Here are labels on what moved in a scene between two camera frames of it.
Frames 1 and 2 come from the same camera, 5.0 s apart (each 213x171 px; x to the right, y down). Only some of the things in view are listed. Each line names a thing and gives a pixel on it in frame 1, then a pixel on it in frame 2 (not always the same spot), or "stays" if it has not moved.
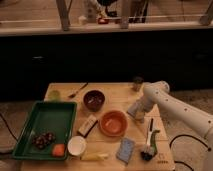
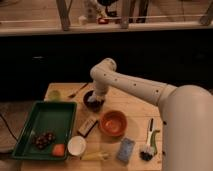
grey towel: [134, 109] → [92, 98]
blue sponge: [125, 150] stays
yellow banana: [93, 156] stays
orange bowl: [113, 123] stays
